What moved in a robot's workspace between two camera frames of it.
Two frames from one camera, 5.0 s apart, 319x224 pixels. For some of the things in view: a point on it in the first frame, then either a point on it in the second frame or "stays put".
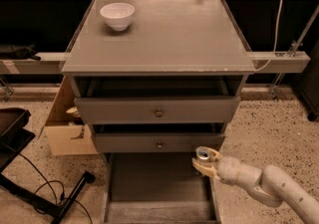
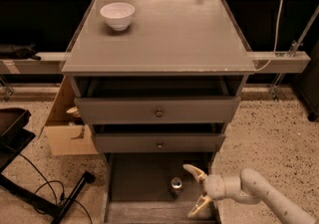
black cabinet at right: [308, 85] stays put
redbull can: [202, 152] to [176, 182]
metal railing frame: [265, 61] stays put
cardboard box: [67, 133] stays put
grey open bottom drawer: [158, 188] stays put
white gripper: [230, 169] to [215, 187]
